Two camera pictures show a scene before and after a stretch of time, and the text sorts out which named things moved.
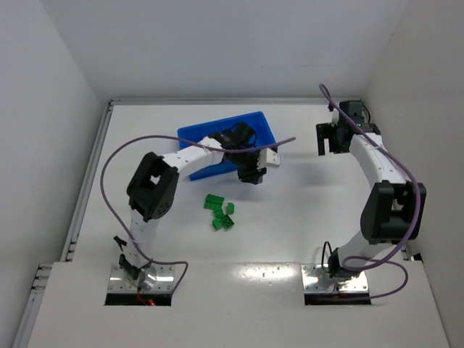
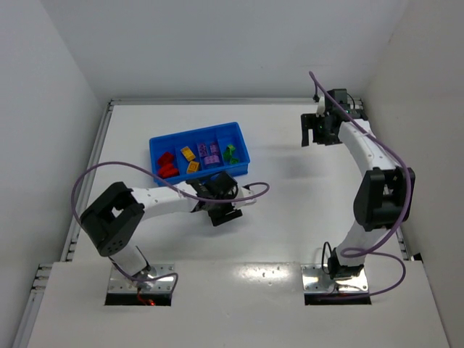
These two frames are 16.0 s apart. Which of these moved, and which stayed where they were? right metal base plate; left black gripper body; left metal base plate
Moved: left black gripper body
Stayed: right metal base plate; left metal base plate
